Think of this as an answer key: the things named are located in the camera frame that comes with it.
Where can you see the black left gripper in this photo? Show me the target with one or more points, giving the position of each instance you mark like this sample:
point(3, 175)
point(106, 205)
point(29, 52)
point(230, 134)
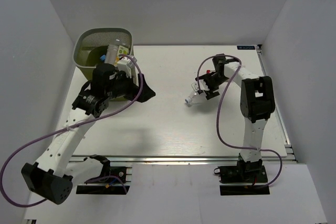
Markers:
point(133, 88)

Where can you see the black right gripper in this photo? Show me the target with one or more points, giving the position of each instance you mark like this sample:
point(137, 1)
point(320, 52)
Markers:
point(210, 94)

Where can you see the clear bottle small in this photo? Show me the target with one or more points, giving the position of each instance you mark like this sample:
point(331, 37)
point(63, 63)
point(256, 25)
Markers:
point(195, 98)

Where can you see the orange label juice bottle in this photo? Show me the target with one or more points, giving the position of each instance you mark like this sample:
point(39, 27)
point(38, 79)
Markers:
point(113, 53)

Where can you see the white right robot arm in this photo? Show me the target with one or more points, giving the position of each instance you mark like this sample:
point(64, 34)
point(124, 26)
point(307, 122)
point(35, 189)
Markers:
point(257, 104)

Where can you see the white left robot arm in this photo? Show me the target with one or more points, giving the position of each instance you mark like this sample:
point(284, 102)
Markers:
point(51, 176)

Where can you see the olive green mesh bin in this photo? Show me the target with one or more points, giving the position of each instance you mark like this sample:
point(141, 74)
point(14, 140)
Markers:
point(93, 43)

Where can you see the dark blue corner label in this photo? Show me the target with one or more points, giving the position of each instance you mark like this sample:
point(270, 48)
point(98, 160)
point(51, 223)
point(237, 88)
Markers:
point(245, 47)

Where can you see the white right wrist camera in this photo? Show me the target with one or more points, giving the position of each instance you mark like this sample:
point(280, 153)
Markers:
point(199, 87)

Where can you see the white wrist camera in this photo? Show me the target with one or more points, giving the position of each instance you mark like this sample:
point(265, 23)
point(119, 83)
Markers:
point(126, 64)
point(199, 87)

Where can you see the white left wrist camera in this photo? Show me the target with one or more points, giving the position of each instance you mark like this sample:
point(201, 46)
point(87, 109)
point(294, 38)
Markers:
point(126, 64)

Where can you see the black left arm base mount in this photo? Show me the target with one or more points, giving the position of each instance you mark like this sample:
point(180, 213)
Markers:
point(113, 180)

